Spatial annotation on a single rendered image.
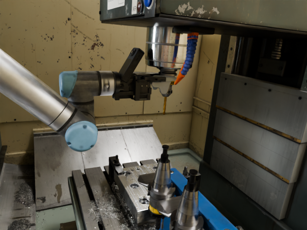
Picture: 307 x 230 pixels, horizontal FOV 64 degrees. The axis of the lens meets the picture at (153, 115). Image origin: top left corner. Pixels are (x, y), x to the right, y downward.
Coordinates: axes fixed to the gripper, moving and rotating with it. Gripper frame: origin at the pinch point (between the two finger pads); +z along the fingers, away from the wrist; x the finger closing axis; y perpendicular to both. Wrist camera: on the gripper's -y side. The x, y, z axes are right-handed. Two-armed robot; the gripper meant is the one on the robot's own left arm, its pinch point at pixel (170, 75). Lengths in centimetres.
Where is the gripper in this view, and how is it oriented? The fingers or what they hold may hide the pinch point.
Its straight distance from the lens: 85.0
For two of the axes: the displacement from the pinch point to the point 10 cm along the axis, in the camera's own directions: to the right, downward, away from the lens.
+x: 4.1, 3.0, -8.6
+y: -0.6, 9.5, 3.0
